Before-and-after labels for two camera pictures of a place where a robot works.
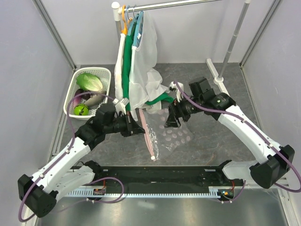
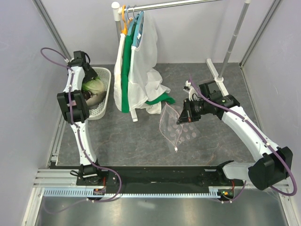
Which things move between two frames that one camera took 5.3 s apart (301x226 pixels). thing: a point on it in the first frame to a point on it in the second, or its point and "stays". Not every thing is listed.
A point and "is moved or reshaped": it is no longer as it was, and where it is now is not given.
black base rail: [152, 177] stays
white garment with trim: [118, 69] stays
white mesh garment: [146, 82] stays
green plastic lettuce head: [89, 82] stays
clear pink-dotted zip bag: [161, 141] is moved or reshaped
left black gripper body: [124, 124] to [91, 75]
